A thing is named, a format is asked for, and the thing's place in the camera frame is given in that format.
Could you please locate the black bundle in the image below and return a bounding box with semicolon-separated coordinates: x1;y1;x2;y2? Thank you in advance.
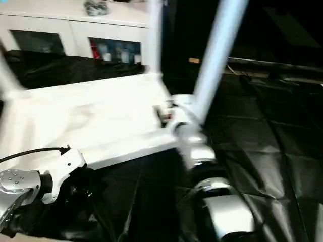
83;0;112;16

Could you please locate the white plastic table top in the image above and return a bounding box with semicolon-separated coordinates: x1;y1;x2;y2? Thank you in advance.
0;72;182;172

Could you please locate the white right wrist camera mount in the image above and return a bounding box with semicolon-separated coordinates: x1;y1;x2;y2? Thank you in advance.
153;94;205;137

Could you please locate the red item in cabinet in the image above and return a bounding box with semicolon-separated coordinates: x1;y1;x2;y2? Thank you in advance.
91;41;100;59

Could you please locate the black table mat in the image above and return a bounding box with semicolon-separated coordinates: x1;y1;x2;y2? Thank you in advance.
0;50;323;242

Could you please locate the white glass-door cabinet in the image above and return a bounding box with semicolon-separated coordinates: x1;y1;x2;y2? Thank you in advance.
0;0;152;64

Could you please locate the black rod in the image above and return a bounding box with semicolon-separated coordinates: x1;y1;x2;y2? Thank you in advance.
227;57;323;76

